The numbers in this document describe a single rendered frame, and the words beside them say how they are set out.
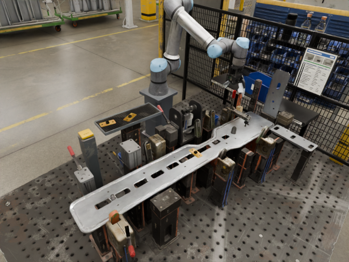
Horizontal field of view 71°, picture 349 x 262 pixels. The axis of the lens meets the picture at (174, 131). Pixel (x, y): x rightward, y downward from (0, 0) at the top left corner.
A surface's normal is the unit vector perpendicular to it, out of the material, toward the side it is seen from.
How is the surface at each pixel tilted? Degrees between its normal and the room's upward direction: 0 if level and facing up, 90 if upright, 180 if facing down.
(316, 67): 90
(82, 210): 0
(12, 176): 0
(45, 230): 0
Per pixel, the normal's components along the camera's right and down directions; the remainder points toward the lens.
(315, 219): 0.04, -0.80
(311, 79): -0.77, 0.35
